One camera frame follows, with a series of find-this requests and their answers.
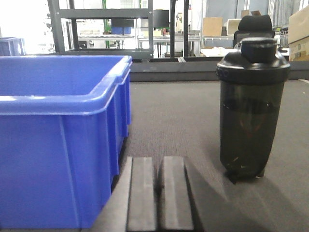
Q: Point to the cardboard box right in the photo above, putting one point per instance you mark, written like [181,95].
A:
[298,35]

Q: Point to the dark shaker bottle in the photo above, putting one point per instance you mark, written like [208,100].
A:
[252,79]

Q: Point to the dark metal shelving rack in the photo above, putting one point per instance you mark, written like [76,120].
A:
[103,27]

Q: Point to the black office chair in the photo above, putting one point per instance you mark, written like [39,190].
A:
[254,26]

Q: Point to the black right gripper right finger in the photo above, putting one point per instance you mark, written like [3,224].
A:
[174,205]

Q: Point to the large blue plastic bin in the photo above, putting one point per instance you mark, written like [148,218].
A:
[63,120]

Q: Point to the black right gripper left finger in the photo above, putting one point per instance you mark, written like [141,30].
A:
[142,206]

